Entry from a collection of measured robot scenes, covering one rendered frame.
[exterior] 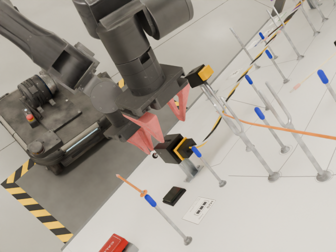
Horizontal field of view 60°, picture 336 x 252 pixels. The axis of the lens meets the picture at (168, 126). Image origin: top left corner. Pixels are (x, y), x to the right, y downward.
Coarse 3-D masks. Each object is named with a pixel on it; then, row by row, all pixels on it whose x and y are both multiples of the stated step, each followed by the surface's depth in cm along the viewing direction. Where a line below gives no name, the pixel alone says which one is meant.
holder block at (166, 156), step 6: (168, 138) 56; (174, 138) 54; (180, 138) 54; (162, 144) 55; (168, 144) 53; (174, 144) 53; (156, 150) 57; (162, 150) 54; (168, 150) 53; (162, 156) 57; (168, 156) 54; (174, 156) 53; (168, 162) 57; (174, 162) 54
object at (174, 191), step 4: (172, 188) 57; (176, 188) 56; (180, 188) 55; (184, 188) 55; (168, 192) 57; (172, 192) 55; (176, 192) 54; (180, 192) 54; (164, 196) 56; (168, 196) 55; (172, 196) 54; (176, 196) 54; (180, 196) 54; (164, 200) 56; (168, 200) 54; (172, 200) 54; (176, 200) 54; (168, 204) 55; (172, 204) 53
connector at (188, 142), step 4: (180, 140) 54; (184, 140) 53; (188, 140) 52; (192, 140) 52; (176, 144) 54; (184, 144) 51; (188, 144) 51; (192, 144) 51; (196, 144) 52; (172, 148) 53; (180, 148) 51; (184, 148) 50; (188, 148) 51; (172, 152) 53; (180, 152) 51; (184, 152) 50; (188, 152) 51; (192, 152) 51; (176, 156) 53; (184, 156) 51; (188, 156) 51
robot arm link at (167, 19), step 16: (96, 0) 37; (112, 0) 39; (128, 0) 40; (144, 0) 38; (160, 0) 37; (176, 0) 38; (96, 16) 39; (160, 16) 37; (176, 16) 38; (192, 16) 40; (160, 32) 39
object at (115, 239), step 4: (112, 236) 52; (116, 236) 51; (120, 236) 50; (108, 240) 51; (112, 240) 50; (116, 240) 49; (120, 240) 49; (124, 240) 48; (104, 244) 51; (108, 244) 50; (112, 244) 49; (116, 244) 48; (120, 244) 48; (124, 244) 48; (104, 248) 50; (108, 248) 49; (112, 248) 48; (116, 248) 48; (120, 248) 48; (124, 248) 49
